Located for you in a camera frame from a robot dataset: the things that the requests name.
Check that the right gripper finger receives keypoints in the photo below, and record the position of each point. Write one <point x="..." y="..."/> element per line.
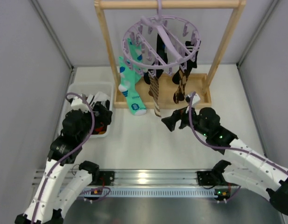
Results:
<point x="180" y="112"/>
<point x="170" y="122"/>

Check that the green sock with chevrons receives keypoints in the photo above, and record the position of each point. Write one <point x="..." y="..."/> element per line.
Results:
<point x="128" y="80"/>

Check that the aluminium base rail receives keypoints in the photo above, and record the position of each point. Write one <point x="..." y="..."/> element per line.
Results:
<point x="148" y="178"/>

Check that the green sock with white patches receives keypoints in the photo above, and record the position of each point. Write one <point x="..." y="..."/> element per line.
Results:
<point x="136" y="55"/>

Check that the brown striped sock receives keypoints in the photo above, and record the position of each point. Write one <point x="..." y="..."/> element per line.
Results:
<point x="154" y="93"/>

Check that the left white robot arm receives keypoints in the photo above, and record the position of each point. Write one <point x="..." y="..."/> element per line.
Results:
<point x="52" y="202"/>

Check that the lilac round clip hanger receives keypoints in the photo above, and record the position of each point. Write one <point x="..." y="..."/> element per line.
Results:
<point x="151" y="61"/>

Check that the black argyle sock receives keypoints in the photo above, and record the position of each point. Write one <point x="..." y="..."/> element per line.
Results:
<point x="100" y="128"/>

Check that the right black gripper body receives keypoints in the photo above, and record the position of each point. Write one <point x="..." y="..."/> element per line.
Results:
<point x="182" y="118"/>

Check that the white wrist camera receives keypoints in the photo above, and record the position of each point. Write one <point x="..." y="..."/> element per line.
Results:
<point x="78" y="104"/>
<point x="194" y="97"/>

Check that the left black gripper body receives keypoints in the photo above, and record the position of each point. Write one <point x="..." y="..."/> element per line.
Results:
<point x="102" y="115"/>

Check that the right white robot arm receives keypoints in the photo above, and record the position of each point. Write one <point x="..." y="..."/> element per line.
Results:
<point x="240" y="165"/>

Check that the white plastic laundry basket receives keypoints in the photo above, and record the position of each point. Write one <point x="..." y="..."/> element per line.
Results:
<point x="87" y="88"/>

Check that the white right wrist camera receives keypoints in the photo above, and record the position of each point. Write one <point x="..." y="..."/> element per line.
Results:
<point x="194" y="97"/>

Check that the brown checkered sock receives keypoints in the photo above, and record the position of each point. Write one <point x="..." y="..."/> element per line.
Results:
<point x="180" y="78"/>

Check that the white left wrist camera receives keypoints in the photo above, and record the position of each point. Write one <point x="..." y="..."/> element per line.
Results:
<point x="78" y="104"/>

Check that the wooden hanging rack frame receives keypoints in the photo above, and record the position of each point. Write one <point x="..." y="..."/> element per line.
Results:
<point x="199" y="82"/>

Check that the white perforated cable duct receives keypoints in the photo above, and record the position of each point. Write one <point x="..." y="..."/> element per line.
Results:
<point x="155" y="192"/>

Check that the white sock in basket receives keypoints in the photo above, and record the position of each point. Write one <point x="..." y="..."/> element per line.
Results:
<point x="100" y="97"/>

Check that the black sock with blue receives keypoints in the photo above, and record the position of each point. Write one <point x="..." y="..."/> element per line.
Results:
<point x="161" y="51"/>

